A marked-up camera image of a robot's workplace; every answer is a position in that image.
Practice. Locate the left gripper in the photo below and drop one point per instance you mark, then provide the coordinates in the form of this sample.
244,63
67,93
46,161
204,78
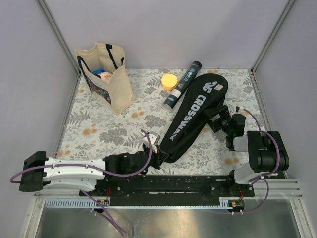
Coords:
159,156

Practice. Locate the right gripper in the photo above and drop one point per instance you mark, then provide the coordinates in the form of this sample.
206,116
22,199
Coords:
224,113

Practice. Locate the black racket cover bag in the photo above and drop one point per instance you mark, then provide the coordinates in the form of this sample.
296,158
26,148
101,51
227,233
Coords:
206,92

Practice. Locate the black shuttlecock tube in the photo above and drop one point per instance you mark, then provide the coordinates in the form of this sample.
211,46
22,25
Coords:
181,86

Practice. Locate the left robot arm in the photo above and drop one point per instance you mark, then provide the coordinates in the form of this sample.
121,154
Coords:
42,172

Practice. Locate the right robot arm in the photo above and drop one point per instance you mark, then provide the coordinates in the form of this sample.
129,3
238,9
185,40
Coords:
267,154

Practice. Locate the yellow grip tape roll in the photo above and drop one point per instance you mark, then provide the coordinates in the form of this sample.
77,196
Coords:
169,81

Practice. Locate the floral table mat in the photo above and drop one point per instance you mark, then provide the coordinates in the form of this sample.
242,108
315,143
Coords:
94,131

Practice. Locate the beige canvas tote bag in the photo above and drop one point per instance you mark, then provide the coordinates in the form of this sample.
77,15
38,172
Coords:
103,67

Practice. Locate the blue pink item in bag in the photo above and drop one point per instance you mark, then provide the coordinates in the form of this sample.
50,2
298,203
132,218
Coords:
103,74

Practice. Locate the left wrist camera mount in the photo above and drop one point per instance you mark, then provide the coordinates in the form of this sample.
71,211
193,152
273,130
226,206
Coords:
153,136

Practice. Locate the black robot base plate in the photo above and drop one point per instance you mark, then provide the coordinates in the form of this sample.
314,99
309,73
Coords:
169,190

